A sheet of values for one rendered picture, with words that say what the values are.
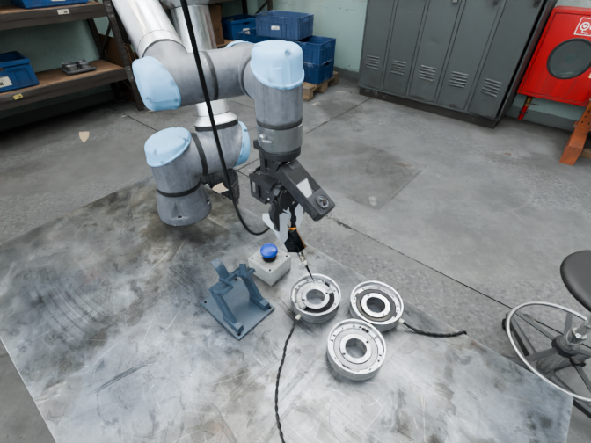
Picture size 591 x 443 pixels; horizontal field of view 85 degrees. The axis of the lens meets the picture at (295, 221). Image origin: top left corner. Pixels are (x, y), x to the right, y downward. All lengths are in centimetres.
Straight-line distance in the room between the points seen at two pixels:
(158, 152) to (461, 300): 159
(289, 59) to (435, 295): 158
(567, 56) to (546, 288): 232
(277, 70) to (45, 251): 77
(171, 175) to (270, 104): 44
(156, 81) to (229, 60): 12
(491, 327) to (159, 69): 173
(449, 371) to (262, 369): 34
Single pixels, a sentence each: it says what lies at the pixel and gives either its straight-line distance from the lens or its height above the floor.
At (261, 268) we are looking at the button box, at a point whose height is 84.
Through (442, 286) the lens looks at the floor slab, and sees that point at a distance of 194.
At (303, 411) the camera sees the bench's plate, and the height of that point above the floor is 80.
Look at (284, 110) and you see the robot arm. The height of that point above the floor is 120.
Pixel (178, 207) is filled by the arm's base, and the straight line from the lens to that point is 93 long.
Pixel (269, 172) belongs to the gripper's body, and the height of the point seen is 107.
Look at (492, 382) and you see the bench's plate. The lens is 73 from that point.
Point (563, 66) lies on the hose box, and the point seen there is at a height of 59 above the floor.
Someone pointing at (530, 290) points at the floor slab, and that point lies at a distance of 215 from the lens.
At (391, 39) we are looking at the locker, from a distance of 402.
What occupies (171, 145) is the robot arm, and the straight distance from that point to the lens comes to 85.
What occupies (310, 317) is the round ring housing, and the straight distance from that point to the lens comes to 67.
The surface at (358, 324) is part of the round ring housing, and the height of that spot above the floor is 83.
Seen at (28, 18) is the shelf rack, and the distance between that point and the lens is 373.
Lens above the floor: 139
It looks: 40 degrees down
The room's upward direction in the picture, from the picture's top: straight up
